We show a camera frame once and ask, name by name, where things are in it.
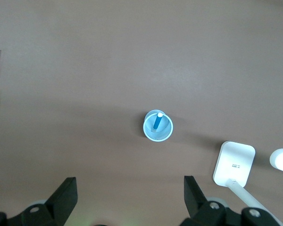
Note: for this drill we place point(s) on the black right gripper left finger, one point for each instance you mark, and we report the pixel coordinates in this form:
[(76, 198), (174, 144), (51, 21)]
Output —
[(63, 197)]

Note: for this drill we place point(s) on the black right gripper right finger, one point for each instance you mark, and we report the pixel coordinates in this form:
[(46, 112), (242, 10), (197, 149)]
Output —
[(194, 197)]

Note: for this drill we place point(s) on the blue marker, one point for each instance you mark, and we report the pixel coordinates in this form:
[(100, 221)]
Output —
[(157, 123)]

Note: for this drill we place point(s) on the blue mesh cup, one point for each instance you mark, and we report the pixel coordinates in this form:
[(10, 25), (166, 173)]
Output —
[(166, 131)]

